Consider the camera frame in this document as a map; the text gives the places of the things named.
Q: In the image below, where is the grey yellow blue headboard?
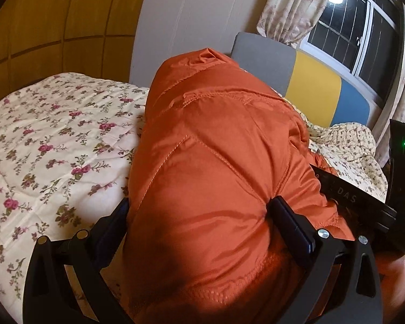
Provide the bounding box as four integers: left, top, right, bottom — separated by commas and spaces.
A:
230, 32, 372, 129

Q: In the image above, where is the orange puffer jacket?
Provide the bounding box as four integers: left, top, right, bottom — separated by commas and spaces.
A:
121, 47, 405, 324

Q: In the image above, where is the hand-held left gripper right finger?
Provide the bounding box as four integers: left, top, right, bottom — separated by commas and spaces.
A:
268, 196, 383, 324

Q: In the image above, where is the rose-print floral quilt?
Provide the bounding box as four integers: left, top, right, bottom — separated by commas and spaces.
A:
0, 72, 151, 323

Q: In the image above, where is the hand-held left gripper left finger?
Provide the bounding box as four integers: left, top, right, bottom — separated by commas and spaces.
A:
22, 197, 130, 324

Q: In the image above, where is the yellow wooden wardrobe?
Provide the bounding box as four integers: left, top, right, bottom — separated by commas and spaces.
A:
0, 0, 152, 112

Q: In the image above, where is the barred window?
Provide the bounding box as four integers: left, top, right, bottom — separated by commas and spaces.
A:
299, 0, 405, 103

